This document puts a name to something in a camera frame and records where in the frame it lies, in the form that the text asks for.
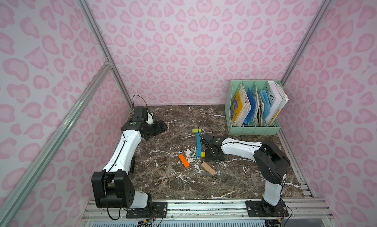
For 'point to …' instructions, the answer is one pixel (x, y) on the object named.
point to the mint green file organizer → (240, 128)
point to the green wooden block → (195, 130)
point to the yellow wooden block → (203, 154)
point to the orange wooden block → (184, 160)
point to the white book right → (278, 97)
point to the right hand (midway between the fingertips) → (210, 158)
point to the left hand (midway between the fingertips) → (161, 127)
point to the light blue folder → (267, 106)
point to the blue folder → (253, 103)
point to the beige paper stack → (259, 110)
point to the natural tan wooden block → (208, 168)
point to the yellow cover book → (240, 100)
